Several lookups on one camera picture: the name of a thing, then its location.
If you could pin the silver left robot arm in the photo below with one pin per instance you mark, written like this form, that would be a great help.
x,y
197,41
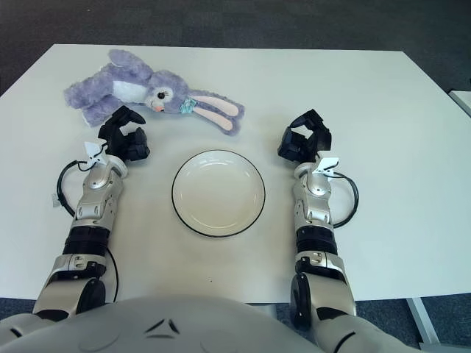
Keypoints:
x,y
93,191

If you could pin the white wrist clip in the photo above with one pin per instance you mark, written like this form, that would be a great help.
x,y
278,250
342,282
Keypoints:
x,y
92,149
327,163

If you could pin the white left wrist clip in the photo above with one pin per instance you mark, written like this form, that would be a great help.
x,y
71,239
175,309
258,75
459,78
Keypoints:
x,y
92,149

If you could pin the white table leg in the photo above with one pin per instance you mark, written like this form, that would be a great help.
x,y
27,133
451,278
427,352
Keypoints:
x,y
423,320

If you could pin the purple plush bunny doll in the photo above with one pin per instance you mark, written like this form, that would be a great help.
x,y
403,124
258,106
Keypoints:
x,y
129,73

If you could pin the white neighbouring table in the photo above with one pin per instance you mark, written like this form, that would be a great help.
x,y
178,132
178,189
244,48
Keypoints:
x,y
464,103

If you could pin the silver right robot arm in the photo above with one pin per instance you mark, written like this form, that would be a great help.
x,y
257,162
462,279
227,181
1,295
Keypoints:
x,y
316,209

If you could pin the white plate with black rim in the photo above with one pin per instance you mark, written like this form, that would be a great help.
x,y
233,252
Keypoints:
x,y
217,195

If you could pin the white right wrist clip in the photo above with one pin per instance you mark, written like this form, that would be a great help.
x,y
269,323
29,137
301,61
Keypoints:
x,y
327,163

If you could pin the grey robot torso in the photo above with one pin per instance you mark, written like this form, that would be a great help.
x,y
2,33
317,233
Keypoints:
x,y
184,323

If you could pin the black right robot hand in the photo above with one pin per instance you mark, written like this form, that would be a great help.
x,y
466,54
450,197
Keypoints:
x,y
316,141

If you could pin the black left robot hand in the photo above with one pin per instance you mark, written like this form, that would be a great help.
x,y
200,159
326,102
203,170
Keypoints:
x,y
121,143

